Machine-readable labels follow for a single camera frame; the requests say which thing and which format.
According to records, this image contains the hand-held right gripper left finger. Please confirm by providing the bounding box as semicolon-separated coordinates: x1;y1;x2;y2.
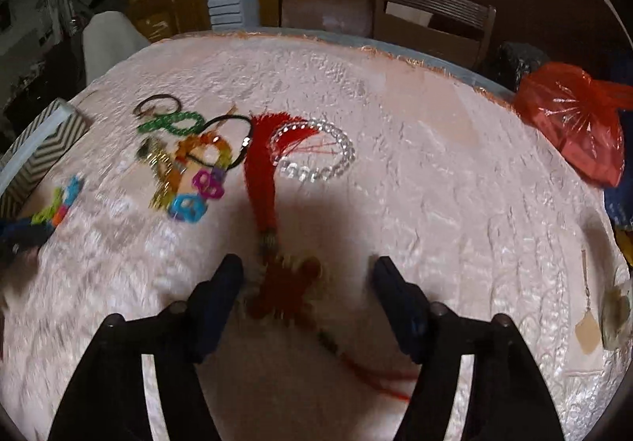
47;253;245;441

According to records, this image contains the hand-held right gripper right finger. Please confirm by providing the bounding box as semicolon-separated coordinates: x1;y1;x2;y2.
371;255;567;441

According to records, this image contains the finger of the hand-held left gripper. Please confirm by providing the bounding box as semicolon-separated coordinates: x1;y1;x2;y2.
0;217;51;270

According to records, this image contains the multicolour bead string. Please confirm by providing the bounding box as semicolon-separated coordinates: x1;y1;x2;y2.
31;175;83;227

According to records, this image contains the striped white box lid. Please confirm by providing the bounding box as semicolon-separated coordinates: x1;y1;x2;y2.
0;99;91;219

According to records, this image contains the red tassel knot ornament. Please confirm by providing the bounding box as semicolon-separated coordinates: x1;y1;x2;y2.
242;112;421;402

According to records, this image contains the orange purple blue link chain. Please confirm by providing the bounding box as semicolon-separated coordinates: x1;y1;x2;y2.
168;131;233;223

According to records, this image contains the green bead bracelet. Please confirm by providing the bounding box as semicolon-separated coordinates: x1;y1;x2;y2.
137;110;205;135

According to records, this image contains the brown hair tie cartoon charm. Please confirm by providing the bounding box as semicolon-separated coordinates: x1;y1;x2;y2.
133;93;183;119

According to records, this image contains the black hair tie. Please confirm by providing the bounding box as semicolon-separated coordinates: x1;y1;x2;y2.
205;113;254;171

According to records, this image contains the pink textured tablecloth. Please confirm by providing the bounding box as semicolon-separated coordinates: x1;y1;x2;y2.
0;28;633;441

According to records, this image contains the gold fan pendant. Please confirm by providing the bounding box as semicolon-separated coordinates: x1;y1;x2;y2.
575;248;603;355

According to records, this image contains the beige upholstered chair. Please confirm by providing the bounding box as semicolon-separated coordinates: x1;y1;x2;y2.
81;10;152;86

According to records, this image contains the blue bag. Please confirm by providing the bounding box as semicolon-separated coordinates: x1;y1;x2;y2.
603;184;633;230

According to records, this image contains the red plastic bag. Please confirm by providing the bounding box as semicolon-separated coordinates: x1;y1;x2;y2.
512;62;633;188

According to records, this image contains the black plastic bag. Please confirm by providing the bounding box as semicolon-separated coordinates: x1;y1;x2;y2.
487;41;550;90

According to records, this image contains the brown solid-back chair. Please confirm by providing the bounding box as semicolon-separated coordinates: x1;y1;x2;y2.
281;0;375;38

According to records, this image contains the slatted wooden chair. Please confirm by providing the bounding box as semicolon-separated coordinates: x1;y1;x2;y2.
373;0;497;70

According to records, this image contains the dark brown round tabletop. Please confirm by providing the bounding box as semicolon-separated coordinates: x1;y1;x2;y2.
428;0;619;70

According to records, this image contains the gold chain bracelet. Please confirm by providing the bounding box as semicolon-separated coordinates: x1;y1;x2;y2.
138;137;181;210

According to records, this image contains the clear crystal bead bracelet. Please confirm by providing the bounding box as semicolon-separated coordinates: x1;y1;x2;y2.
269;120;356;183

